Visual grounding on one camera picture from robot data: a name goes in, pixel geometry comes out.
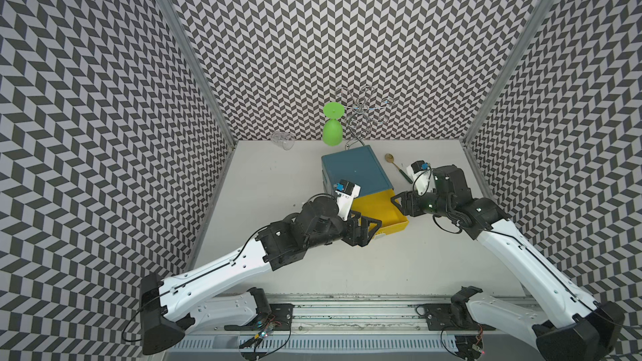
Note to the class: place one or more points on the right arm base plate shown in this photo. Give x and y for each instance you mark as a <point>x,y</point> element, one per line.
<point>449,316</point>

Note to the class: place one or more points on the gold spoon teal handle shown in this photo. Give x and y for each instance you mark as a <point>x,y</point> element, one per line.
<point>391,159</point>

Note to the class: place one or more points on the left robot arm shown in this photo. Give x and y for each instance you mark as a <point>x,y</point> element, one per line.
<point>170,306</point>

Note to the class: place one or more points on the teal plastic drawer cabinet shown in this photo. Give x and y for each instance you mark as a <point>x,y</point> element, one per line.
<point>359,166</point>

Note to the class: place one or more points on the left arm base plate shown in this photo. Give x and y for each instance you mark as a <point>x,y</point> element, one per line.
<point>279,318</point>

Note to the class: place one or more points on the aluminium front rail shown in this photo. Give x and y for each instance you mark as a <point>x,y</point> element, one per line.
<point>335,325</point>

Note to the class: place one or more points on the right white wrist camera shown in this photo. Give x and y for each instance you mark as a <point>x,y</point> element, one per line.
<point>420,173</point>

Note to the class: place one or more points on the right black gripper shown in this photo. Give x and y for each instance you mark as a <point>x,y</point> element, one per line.
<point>409,200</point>

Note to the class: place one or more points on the clear glass cup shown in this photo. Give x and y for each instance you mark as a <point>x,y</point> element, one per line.
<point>283,140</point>

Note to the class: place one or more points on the silver wire stand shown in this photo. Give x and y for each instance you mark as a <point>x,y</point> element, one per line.
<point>365,109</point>

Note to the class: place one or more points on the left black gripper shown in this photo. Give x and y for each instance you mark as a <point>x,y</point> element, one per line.
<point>362,236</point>

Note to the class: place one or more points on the green plastic goblet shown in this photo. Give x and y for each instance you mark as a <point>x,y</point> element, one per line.
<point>333,130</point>

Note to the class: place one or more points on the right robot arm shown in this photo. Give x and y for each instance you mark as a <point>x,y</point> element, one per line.
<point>571,325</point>

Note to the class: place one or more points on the yellow top drawer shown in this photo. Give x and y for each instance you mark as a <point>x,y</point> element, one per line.
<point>379,206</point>

